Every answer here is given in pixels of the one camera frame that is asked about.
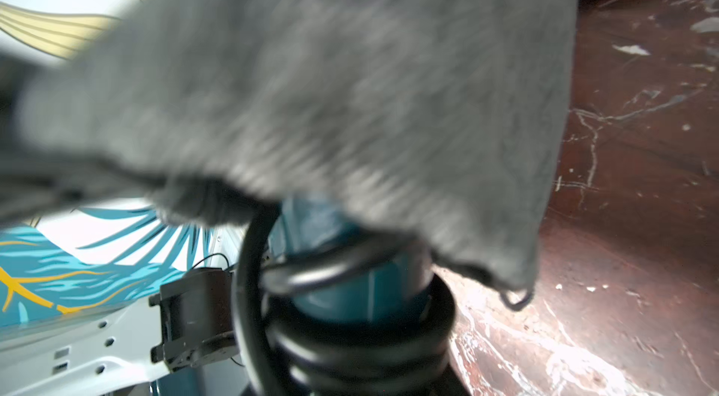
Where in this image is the grey fabric pouch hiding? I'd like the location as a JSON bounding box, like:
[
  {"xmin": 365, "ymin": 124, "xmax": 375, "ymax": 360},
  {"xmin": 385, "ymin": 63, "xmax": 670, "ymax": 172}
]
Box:
[{"xmin": 12, "ymin": 0, "xmax": 578, "ymax": 291}]

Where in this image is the black hair dryer cord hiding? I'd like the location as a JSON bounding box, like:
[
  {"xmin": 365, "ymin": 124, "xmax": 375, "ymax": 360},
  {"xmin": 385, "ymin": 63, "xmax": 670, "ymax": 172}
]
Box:
[{"xmin": 231, "ymin": 204, "xmax": 459, "ymax": 396}]

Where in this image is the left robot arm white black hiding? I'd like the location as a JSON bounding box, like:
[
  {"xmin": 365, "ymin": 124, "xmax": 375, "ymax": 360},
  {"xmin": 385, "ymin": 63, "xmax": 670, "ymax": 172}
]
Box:
[{"xmin": 1, "ymin": 268, "xmax": 239, "ymax": 395}]

